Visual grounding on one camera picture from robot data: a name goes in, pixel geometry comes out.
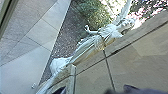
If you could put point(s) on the green outdoor hedge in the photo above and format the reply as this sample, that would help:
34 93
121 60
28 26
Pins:
95 13

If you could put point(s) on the green window frame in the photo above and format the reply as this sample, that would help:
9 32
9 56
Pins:
6 10

